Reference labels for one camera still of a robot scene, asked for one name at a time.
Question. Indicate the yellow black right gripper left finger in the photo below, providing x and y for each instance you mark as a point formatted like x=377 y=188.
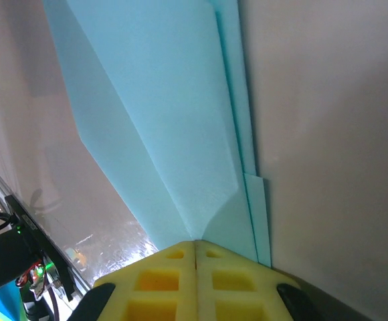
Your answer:
x=167 y=267

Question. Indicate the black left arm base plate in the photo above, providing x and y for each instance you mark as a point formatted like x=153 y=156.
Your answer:
x=47 y=247

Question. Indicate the LED circuit board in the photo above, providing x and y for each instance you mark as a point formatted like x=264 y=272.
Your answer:
x=40 y=274

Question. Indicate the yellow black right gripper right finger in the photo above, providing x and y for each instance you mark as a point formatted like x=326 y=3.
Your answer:
x=227 y=267

